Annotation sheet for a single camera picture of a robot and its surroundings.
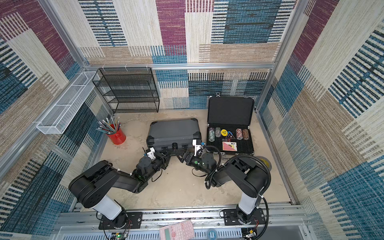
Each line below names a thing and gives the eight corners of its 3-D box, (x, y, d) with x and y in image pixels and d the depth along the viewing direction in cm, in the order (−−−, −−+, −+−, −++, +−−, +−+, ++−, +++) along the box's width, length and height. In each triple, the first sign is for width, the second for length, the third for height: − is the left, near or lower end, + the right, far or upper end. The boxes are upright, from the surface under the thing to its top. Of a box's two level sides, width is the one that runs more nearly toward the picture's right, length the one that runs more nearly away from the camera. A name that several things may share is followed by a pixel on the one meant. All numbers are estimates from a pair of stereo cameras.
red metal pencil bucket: (112, 144, 104) (105, 136, 96) (115, 137, 108) (108, 128, 100) (123, 144, 104) (117, 136, 96) (126, 137, 108) (120, 128, 100)
